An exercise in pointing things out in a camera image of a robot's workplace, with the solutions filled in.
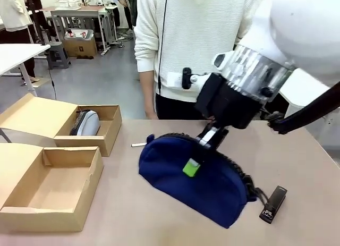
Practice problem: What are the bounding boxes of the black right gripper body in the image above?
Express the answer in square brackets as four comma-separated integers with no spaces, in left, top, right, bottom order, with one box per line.
[209,82,263,130]

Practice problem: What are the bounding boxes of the navy blue zipper pouch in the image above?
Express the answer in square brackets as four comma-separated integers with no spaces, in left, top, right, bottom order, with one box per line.
[138,133,266,230]

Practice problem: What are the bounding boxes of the cardboard box with torn flap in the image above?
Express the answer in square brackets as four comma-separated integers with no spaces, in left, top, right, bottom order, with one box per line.
[0,142,105,233]

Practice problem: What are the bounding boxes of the cardboard box with lid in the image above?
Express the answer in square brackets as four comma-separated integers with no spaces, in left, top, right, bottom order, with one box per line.
[0,93,123,158]

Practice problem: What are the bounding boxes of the person right forearm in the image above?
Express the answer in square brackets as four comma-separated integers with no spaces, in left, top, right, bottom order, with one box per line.
[138,70,157,112]

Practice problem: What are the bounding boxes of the white tray with red items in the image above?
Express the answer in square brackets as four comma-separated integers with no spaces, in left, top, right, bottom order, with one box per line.
[64,28,95,41]

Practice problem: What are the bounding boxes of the person right hand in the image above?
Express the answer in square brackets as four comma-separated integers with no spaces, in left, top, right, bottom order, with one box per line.
[144,107,158,121]

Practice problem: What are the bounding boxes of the person black trousers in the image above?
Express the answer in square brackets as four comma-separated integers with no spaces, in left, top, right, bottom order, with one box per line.
[155,92,215,121]

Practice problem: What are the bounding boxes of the white cabinet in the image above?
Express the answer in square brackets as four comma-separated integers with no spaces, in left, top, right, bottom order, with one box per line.
[278,89,340,151]

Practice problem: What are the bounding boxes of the person torso white sweater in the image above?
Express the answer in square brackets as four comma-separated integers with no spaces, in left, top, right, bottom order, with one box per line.
[133,0,262,101]

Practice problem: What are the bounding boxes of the black stapler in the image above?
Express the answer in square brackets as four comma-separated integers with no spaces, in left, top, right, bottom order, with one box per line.
[259,185,288,225]

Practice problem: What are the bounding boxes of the grey zipper pouch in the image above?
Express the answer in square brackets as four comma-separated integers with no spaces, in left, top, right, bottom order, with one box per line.
[69,109,101,137]

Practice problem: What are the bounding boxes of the bystander in dark clothes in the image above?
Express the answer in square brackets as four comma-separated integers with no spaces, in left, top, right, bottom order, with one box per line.
[112,0,139,36]

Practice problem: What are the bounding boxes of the brown cardboard carton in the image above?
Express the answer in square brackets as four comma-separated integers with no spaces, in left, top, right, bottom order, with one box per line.
[63,36,98,58]

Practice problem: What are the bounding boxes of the grey plastic stool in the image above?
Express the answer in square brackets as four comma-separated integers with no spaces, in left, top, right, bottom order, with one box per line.
[47,41,72,70]

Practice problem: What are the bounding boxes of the grey metal desk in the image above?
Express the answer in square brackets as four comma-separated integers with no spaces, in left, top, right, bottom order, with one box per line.
[39,5,113,57]

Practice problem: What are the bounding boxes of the white side table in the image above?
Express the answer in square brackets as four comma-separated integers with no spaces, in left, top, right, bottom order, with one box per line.
[0,43,52,98]

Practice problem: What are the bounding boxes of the bystander in white jacket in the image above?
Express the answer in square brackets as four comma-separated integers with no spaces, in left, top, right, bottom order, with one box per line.
[0,0,40,85]

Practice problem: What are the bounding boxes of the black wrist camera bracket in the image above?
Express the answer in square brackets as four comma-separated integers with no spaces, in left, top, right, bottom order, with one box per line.
[193,72,225,117]

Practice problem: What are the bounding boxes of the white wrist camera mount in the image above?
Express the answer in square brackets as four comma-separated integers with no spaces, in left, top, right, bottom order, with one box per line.
[167,67,213,96]

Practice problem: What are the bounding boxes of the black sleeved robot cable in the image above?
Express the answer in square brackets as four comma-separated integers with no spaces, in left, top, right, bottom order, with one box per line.
[266,81,340,135]

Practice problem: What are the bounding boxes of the thin black hanging cable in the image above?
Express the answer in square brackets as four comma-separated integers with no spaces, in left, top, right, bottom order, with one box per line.
[157,0,171,97]

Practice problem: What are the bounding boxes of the black floor cable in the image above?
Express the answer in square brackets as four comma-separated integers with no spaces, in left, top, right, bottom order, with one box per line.
[47,67,58,101]

